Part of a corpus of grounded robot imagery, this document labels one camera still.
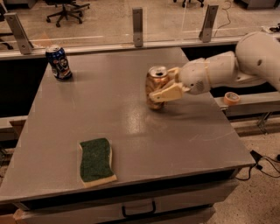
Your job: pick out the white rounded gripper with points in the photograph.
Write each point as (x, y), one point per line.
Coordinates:
(193, 76)

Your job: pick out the orange soda can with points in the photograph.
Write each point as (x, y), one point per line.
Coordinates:
(156, 78)

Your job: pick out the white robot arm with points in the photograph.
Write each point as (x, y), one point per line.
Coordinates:
(255, 60)

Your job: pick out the blue soda can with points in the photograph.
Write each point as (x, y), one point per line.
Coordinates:
(57, 58)

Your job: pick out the green and yellow sponge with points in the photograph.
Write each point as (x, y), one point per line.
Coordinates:
(96, 161)

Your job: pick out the roll of orange tape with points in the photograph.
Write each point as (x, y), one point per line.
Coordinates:
(231, 98)

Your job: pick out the black office chair base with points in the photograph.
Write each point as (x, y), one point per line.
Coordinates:
(69, 9)

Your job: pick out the clear glass barrier panel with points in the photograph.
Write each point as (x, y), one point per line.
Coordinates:
(108, 22)

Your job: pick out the grey drawer front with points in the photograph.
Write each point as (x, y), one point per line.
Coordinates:
(195, 206)

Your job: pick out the right metal glass bracket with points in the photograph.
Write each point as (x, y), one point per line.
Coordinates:
(205, 34)

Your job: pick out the metal glass bracket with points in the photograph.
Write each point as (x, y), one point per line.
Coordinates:
(137, 17)
(23, 43)
(205, 34)

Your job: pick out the middle metal glass bracket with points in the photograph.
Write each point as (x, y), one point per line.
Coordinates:
(137, 17)

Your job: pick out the black drawer handle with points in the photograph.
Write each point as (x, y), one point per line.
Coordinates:
(138, 209)

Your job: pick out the left metal glass bracket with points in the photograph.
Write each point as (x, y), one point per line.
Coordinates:
(23, 43)

